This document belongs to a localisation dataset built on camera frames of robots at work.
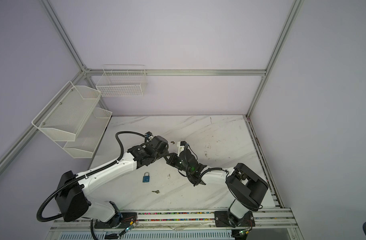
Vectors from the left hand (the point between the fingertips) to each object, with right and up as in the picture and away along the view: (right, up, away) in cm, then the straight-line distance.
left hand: (164, 149), depth 82 cm
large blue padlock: (-12, -18, +5) cm, 22 cm away
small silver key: (-4, -24, +2) cm, 24 cm away
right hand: (-1, -3, -2) cm, 4 cm away
